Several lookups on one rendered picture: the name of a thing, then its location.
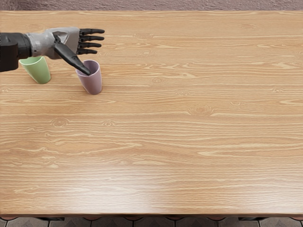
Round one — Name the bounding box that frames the green cup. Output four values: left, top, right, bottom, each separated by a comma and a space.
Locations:
18, 56, 52, 85

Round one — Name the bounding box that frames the purple cup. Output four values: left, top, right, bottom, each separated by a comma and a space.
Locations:
75, 60, 103, 96

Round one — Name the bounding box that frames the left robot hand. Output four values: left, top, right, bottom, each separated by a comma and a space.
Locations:
25, 26, 106, 77

